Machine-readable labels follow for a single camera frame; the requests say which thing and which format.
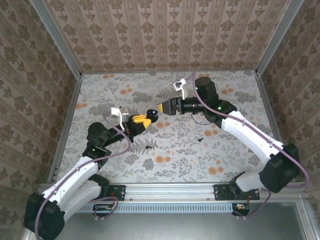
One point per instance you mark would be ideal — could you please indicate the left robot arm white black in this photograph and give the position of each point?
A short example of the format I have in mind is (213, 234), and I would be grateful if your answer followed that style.
(75, 180)

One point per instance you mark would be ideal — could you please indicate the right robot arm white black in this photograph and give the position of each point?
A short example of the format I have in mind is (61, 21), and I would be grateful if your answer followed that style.
(250, 135)

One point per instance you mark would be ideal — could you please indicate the floral patterned table cover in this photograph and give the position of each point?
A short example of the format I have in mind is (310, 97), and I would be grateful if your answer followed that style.
(162, 170)

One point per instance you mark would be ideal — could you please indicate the small black connector box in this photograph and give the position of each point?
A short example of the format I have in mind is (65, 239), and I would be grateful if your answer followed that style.
(102, 208)
(241, 208)

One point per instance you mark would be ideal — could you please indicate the grey metal panel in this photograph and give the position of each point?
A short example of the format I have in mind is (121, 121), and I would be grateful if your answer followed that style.
(162, 227)

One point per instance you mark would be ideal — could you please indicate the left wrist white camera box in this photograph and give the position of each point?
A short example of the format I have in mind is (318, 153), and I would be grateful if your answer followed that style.
(116, 110)

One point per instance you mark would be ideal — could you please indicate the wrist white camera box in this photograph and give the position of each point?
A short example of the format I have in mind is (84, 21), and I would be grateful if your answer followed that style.
(116, 110)
(178, 83)

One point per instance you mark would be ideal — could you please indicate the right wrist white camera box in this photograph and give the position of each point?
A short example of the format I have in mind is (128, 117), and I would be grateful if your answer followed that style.
(178, 83)

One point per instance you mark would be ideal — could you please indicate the aluminium side rail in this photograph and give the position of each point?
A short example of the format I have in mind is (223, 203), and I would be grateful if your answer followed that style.
(70, 115)
(267, 112)

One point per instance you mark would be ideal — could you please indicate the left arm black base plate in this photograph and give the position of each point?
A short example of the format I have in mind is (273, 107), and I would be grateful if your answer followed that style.
(117, 192)

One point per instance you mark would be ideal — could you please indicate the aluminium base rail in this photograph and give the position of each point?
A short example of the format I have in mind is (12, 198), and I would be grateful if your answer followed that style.
(170, 192)

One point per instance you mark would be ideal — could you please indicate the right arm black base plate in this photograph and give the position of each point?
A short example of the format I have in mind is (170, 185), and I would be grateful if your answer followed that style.
(221, 192)

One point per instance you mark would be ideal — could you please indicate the aluminium corner post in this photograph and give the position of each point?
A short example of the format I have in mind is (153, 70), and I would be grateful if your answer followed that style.
(277, 37)
(57, 40)

